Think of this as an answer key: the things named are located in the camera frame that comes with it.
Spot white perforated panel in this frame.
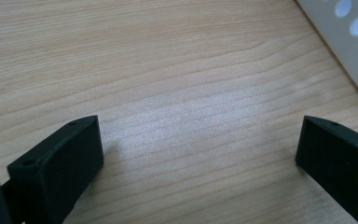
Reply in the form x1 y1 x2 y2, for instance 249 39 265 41
296 0 358 111

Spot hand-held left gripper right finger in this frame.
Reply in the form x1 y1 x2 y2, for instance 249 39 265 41
295 115 358 224

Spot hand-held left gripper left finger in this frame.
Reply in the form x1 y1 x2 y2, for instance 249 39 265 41
7 115 104 224

